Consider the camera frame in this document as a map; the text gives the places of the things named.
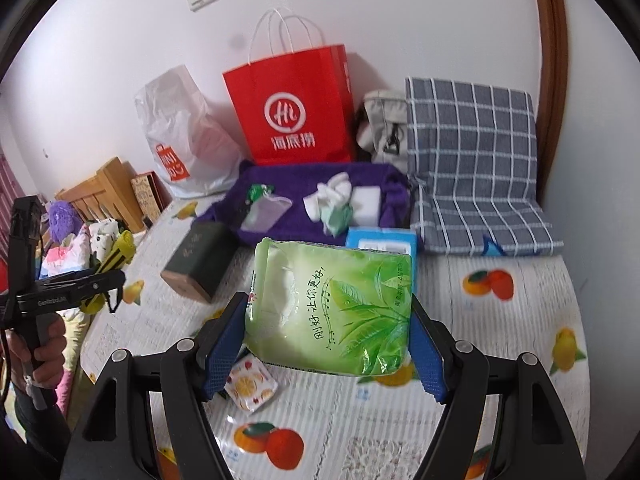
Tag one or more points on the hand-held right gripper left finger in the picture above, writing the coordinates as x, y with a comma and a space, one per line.
225, 355

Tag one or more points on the translucent zip bag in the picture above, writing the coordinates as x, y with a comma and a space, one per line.
267, 212

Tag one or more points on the small fruit print packet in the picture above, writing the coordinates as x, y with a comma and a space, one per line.
250, 385

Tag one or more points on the pile of colourful clothes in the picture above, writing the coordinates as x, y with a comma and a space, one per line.
75, 255

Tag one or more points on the purple fleece cloth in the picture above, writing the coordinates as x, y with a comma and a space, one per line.
295, 180

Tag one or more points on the grey checked cushion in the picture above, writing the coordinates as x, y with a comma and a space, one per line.
475, 160

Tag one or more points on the pale green cloth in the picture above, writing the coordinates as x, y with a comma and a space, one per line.
337, 220

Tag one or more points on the crumpled white green tissue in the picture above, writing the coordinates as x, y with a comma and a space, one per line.
327, 192

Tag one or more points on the white plastic bag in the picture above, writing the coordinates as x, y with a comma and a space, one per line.
190, 125

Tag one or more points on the wooden headboard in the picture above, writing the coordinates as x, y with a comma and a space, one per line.
110, 185

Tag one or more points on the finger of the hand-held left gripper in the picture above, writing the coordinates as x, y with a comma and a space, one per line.
90, 282

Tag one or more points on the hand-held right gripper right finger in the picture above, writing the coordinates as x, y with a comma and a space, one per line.
427, 355

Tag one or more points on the red striped curtain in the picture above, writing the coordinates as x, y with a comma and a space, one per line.
7, 180

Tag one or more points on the blue tissue pack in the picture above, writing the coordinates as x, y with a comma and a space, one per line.
382, 240

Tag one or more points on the white sponge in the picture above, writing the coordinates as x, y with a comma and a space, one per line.
367, 205

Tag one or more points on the dark green box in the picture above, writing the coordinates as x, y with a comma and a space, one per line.
200, 260

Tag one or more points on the purple fluffy cushion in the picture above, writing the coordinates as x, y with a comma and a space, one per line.
62, 220

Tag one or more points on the person's left forearm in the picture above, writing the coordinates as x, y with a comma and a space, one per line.
35, 435

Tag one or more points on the yellow black object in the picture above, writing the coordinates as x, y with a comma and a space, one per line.
122, 246

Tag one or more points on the red paper bag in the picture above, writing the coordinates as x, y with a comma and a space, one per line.
300, 85

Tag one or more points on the green tissue pack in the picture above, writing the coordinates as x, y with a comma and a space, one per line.
350, 310

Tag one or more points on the brown door frame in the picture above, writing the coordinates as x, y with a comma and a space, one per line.
550, 60

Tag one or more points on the person's left hand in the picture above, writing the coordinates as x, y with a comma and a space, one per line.
52, 340

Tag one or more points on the grey fabric bag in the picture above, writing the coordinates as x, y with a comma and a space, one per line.
380, 120

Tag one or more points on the brown patterned box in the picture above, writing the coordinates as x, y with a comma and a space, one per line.
150, 195

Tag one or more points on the green sachet packet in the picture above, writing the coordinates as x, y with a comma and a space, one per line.
260, 191

